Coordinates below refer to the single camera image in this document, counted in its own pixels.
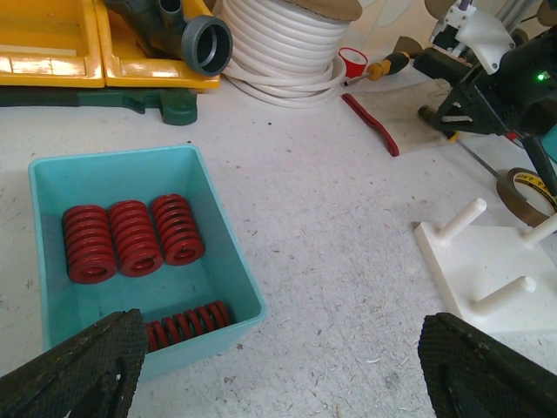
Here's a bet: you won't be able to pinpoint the white peg base plate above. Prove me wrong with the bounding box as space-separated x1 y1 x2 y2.
414 199 556 335

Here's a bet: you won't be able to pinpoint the small black yellow screwdriver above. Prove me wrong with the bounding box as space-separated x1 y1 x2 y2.
418 106 503 181

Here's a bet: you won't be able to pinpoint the teal plastic tray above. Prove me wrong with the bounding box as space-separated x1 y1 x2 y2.
29 145 266 379

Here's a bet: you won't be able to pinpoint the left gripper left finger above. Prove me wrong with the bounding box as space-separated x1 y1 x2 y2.
1 309 148 417

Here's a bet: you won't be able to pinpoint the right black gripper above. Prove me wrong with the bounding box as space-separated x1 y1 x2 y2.
413 48 522 138

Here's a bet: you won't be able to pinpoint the red white tape roll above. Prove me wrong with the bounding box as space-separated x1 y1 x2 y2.
339 47 368 78

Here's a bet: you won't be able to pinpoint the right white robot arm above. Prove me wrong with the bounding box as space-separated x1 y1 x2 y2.
419 1 556 138

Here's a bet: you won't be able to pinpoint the brown packing tape roll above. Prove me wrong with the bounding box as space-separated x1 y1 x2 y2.
496 167 556 227

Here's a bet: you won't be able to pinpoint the grey pipe fitting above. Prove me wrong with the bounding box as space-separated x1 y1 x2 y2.
104 1 233 77

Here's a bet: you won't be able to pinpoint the white hose coil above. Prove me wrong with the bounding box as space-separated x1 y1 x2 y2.
217 0 365 110

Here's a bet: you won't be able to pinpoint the yellow storage bins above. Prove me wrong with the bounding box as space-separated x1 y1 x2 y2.
1 1 220 91

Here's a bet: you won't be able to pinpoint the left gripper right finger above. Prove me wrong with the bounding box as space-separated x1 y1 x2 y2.
418 313 556 417

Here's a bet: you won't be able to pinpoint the small red spring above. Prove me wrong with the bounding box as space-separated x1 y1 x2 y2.
144 300 233 353

